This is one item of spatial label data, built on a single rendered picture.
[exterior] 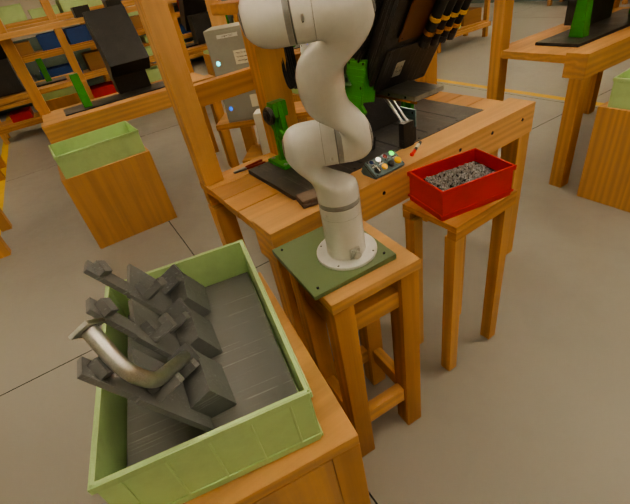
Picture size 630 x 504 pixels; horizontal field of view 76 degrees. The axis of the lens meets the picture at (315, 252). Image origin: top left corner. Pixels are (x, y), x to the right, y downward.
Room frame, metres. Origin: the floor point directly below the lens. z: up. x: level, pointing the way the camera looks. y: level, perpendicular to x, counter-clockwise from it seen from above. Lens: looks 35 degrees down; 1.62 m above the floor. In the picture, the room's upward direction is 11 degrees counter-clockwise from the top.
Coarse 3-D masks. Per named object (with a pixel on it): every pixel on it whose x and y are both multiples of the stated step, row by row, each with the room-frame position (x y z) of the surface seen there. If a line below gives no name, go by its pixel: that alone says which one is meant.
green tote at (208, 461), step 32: (192, 256) 1.03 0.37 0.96; (224, 256) 1.05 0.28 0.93; (256, 288) 0.96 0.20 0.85; (288, 352) 0.59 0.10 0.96; (96, 416) 0.52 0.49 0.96; (256, 416) 0.45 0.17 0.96; (288, 416) 0.47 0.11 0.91; (96, 448) 0.45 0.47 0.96; (192, 448) 0.42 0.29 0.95; (224, 448) 0.43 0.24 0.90; (256, 448) 0.45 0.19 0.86; (288, 448) 0.46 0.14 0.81; (96, 480) 0.39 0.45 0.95; (128, 480) 0.39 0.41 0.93; (160, 480) 0.40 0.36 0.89; (192, 480) 0.41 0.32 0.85; (224, 480) 0.42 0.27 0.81
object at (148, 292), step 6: (174, 276) 0.94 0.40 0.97; (138, 282) 0.86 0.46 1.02; (144, 282) 0.87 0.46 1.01; (156, 282) 0.85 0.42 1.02; (162, 282) 0.86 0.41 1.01; (168, 282) 0.93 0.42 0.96; (174, 282) 0.93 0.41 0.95; (180, 282) 0.95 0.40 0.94; (138, 288) 0.85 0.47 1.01; (144, 288) 0.85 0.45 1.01; (150, 288) 0.85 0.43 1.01; (156, 288) 0.84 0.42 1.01; (162, 288) 0.92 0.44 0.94; (168, 288) 0.92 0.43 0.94; (174, 288) 0.94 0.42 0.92; (144, 294) 0.84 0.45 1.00; (150, 294) 0.84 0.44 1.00
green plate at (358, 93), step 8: (352, 64) 1.75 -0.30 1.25; (360, 64) 1.70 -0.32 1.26; (352, 72) 1.74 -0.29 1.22; (360, 72) 1.70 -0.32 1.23; (352, 80) 1.73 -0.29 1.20; (360, 80) 1.69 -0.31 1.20; (368, 80) 1.70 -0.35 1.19; (352, 88) 1.72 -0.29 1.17; (360, 88) 1.68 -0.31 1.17; (368, 88) 1.70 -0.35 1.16; (352, 96) 1.72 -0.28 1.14; (360, 96) 1.67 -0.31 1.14; (368, 96) 1.70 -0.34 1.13; (360, 104) 1.66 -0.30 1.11
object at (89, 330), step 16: (96, 320) 0.55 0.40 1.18; (80, 336) 0.53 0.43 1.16; (96, 336) 0.52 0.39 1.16; (96, 352) 0.51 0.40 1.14; (112, 352) 0.51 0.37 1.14; (112, 368) 0.49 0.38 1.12; (128, 368) 0.49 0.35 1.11; (160, 368) 0.54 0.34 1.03; (176, 368) 0.57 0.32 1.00; (144, 384) 0.48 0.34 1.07; (160, 384) 0.50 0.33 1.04
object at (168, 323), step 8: (184, 312) 0.79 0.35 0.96; (160, 320) 0.77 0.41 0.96; (168, 320) 0.69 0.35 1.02; (176, 320) 0.77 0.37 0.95; (184, 320) 0.76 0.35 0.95; (144, 328) 0.69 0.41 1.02; (152, 328) 0.69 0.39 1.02; (160, 328) 0.68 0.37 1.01; (168, 328) 0.68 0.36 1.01; (176, 328) 0.75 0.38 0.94; (152, 336) 0.68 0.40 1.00; (160, 336) 0.67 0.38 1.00
